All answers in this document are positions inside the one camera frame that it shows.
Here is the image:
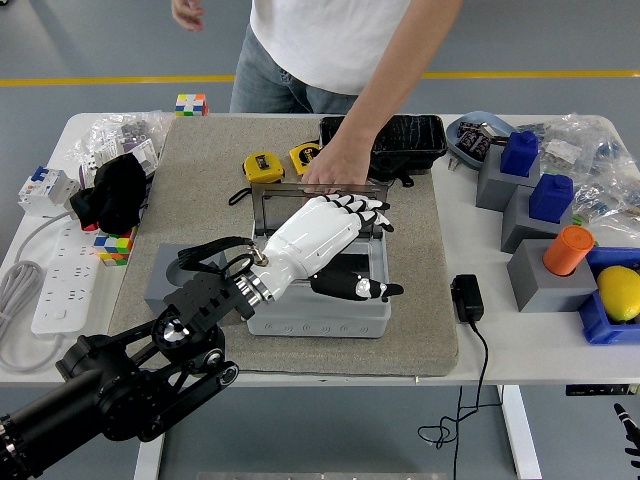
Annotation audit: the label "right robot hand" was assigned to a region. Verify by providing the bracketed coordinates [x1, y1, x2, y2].
[612, 402, 640, 471]

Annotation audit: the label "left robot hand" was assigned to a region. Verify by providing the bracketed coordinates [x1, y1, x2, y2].
[249, 192, 405, 304]

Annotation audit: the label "person's left hand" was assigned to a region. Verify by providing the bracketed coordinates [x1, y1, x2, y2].
[301, 142, 374, 192]

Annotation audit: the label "person's right hand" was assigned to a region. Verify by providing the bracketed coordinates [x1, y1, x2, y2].
[170, 0, 207, 33]

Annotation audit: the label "smoky transparent box lid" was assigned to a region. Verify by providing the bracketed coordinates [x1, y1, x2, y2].
[249, 180, 392, 237]

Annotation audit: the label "grey plastic junction box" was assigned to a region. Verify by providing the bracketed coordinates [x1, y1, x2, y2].
[244, 230, 392, 339]

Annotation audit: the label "orange cylinder battery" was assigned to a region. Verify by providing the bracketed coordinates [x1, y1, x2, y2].
[542, 224, 596, 277]

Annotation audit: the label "yellow tape measure 5m print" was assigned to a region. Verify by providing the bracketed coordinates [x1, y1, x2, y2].
[289, 141, 323, 177]

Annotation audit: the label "black table control panel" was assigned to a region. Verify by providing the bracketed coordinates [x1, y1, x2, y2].
[565, 383, 640, 397]

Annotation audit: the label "black plastic tray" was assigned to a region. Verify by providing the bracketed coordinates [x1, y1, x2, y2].
[318, 114, 448, 189]

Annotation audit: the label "puzzle cube with white face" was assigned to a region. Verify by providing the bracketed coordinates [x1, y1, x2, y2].
[174, 93, 210, 118]

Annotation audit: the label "white table leg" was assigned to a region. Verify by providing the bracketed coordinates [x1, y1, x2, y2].
[133, 432, 169, 480]
[499, 384, 543, 480]

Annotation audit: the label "blue storage bin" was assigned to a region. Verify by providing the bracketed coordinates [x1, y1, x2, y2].
[578, 245, 640, 345]

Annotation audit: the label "light blue dish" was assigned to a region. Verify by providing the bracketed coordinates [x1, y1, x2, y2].
[444, 110, 519, 169]

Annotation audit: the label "person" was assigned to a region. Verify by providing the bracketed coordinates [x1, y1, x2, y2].
[228, 0, 464, 116]

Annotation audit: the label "grey-brown mat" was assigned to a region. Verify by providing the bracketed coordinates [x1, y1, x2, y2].
[107, 115, 460, 377]

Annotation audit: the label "dark purple component pack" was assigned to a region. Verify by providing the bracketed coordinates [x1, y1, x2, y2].
[457, 121, 494, 157]

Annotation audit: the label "clear bag of small parts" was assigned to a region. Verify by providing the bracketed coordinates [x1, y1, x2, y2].
[64, 110, 174, 189]

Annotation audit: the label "yellow lemon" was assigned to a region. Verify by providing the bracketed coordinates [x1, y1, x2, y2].
[596, 265, 640, 324]

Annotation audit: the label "grey holder block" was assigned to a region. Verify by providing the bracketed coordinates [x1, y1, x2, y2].
[143, 243, 227, 316]
[474, 144, 542, 211]
[506, 238, 599, 314]
[499, 185, 575, 255]

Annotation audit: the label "black power adapter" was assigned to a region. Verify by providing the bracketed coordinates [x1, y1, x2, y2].
[449, 273, 485, 324]

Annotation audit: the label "blue block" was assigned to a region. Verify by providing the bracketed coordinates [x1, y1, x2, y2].
[499, 130, 540, 179]
[528, 173, 575, 224]

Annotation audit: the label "black cloth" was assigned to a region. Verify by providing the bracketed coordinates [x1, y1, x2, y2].
[69, 152, 149, 236]

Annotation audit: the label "colourful puzzle cube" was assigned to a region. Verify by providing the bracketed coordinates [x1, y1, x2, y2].
[93, 227, 139, 268]

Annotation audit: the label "white blue circuit breaker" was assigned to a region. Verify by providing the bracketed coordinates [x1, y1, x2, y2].
[18, 166, 81, 219]

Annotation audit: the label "white power strip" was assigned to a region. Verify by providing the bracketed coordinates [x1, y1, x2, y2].
[30, 222, 104, 340]

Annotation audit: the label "clear bags of components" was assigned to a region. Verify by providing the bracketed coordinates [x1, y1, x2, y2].
[517, 112, 640, 236]

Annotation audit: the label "yellow tape measure with strap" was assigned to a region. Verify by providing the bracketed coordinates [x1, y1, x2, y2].
[228, 151, 286, 207]

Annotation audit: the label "black adapter cord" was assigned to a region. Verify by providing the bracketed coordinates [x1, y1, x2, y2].
[417, 319, 504, 480]

